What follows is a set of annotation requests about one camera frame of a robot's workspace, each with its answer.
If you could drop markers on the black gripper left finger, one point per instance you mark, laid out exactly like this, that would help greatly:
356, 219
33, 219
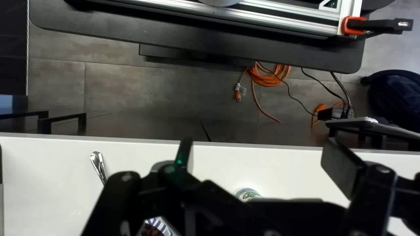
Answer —
126, 201

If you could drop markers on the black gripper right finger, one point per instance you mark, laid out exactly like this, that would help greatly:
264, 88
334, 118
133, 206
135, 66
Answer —
372, 192

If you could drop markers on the shiny silver rod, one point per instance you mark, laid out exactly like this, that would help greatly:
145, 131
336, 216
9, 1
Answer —
99, 165

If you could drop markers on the black side table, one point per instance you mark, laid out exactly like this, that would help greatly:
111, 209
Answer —
376, 129

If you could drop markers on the dark blue backpack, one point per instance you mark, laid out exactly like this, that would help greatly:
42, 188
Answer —
395, 98

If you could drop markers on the orange black clamp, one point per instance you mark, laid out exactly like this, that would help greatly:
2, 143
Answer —
372, 25

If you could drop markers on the dark grey table top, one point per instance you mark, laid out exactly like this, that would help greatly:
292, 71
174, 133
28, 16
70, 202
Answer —
218, 41

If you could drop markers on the black metal bench frame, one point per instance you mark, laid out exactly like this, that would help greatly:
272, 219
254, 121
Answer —
61, 119

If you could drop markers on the aluminium profile rail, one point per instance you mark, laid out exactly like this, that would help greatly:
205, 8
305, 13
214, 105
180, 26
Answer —
244, 15

